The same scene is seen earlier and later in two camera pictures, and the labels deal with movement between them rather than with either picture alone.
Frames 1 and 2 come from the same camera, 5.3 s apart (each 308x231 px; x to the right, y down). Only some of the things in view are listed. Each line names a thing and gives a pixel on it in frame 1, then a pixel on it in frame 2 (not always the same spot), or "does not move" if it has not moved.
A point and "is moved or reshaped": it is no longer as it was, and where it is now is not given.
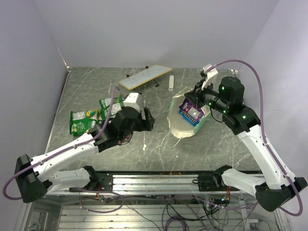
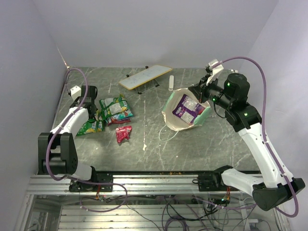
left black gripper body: [142, 125] → [96, 109]
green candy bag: [116, 106] does not move
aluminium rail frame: [149, 200] does not move
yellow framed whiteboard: [145, 76] does not move
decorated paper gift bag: [179, 126] is moved or reshaped
